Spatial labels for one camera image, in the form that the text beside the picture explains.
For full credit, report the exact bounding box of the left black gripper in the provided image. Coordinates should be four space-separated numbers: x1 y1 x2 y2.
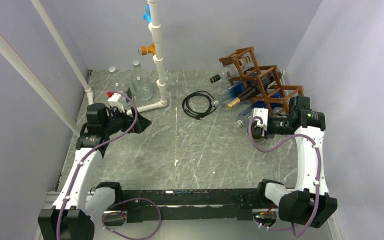
102 105 151 136

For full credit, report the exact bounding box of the green wine bottle silver foil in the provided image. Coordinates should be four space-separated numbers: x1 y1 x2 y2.
252 128 269 145

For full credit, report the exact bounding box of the clear bottle green label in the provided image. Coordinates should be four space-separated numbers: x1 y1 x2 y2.
132 60 153 101

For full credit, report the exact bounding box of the clear bottle white cap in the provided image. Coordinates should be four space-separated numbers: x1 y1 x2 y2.
107 66 135 110

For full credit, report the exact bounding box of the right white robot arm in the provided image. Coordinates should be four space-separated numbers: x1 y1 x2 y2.
255 95 338 228

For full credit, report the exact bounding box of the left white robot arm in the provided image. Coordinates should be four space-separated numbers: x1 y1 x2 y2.
38 103 152 240

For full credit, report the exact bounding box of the front blue Blue Dash bottle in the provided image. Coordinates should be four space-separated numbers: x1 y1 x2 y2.
236 106 255 128

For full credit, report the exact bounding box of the brown bottle gold foil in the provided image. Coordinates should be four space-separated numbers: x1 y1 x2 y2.
226 74 275 109

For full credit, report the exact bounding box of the brown wooden wine rack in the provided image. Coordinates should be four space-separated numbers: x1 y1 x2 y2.
219 46 304 114

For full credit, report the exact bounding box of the rear blue square bottle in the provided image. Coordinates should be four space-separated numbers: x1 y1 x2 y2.
211 81 245 108

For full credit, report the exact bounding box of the orange pipe-mounted fitting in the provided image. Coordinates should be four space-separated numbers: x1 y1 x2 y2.
138 43 156 56

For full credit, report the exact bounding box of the blue pipe-mounted fitting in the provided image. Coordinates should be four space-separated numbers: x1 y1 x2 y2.
142 3 152 23

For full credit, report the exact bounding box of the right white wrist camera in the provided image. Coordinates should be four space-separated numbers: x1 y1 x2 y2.
250 107 269 131

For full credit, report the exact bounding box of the coiled black cable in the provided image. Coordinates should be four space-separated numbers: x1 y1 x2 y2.
182 90 218 121

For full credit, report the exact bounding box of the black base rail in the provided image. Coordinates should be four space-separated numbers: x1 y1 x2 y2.
41 185 292 229

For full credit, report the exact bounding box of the white PVC pipe frame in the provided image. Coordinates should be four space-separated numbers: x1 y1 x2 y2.
0 0 169 136

